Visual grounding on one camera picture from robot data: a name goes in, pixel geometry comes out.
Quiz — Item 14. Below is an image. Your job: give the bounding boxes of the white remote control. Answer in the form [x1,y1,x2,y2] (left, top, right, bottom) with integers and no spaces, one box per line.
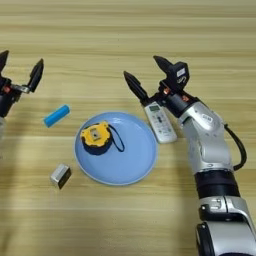
[144,102,178,144]

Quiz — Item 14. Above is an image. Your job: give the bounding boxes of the small silver metal box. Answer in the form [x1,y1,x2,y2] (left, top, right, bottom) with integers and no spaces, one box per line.
[49,163,72,190]

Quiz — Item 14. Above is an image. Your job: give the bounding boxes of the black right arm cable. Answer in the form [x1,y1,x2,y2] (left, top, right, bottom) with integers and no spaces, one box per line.
[223,123,248,172]

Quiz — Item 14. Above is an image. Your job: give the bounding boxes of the yellow black tape measure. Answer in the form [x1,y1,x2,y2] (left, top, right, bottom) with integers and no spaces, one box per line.
[79,120,126,156]

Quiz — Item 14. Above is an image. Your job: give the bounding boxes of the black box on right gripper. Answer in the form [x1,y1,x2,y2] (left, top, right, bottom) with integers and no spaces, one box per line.
[168,61,190,93]

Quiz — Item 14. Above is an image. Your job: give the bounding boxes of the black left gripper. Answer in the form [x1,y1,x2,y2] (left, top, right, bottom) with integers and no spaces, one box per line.
[0,49,45,118]

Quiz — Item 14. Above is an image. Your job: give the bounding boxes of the blue rectangular block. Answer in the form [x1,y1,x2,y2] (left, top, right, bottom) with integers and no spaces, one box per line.
[43,104,71,128]

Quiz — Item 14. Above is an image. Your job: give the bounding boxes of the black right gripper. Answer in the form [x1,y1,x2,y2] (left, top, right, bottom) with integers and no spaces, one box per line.
[123,55,201,118]

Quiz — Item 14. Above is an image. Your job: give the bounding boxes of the light blue round plate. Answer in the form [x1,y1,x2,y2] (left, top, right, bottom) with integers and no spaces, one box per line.
[74,111,158,186]

